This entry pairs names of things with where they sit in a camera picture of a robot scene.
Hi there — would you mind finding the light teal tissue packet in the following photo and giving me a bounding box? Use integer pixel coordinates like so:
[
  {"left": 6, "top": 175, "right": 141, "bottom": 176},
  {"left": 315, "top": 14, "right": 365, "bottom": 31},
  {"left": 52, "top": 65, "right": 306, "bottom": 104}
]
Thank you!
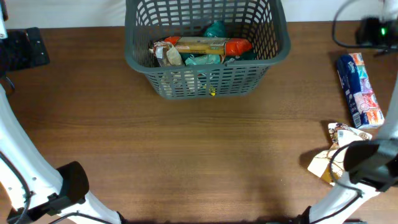
[{"left": 184, "top": 54, "right": 225, "bottom": 65}]

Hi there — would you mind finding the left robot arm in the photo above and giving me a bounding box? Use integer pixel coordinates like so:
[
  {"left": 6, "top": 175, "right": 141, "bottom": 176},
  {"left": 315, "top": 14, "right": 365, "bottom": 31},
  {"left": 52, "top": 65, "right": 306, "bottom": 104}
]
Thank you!
[{"left": 1, "top": 1, "right": 127, "bottom": 224}]

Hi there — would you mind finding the cream snack pouch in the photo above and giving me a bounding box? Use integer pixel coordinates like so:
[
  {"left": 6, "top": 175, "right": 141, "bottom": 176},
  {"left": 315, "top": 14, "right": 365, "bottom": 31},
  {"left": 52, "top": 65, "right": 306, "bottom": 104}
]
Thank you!
[{"left": 307, "top": 123, "right": 373, "bottom": 186}]

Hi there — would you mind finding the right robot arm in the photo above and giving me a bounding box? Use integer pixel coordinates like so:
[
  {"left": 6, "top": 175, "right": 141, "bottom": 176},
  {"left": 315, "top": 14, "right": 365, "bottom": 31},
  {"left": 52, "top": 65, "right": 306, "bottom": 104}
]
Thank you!
[{"left": 293, "top": 1, "right": 397, "bottom": 223}]

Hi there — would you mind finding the blue tissue multipack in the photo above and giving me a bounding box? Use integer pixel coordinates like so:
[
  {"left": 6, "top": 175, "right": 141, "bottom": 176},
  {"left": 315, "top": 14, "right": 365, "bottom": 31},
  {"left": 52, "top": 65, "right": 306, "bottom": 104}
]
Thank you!
[{"left": 336, "top": 53, "right": 385, "bottom": 129}]

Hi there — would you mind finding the orange spaghetti pasta packet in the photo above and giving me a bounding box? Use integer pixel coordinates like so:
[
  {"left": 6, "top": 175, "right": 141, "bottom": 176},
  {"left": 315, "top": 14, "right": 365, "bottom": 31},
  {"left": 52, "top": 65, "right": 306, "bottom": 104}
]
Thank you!
[{"left": 164, "top": 36, "right": 252, "bottom": 56}]

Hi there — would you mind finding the green Nescafe coffee bag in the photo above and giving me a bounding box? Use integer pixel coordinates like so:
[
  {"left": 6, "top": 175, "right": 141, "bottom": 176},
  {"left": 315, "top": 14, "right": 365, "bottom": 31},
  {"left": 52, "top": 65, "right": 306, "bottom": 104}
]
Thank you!
[{"left": 180, "top": 20, "right": 257, "bottom": 63}]

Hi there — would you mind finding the beige chocolate snack pouch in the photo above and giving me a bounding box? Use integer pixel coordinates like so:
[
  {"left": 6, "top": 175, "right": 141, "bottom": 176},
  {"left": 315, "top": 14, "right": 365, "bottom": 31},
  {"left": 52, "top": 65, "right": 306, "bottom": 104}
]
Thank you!
[{"left": 146, "top": 41, "right": 209, "bottom": 99}]

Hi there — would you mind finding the grey plastic basket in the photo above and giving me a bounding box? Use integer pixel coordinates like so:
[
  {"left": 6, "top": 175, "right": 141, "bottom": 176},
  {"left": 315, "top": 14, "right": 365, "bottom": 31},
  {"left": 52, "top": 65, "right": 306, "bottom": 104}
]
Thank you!
[{"left": 125, "top": 0, "right": 290, "bottom": 100}]

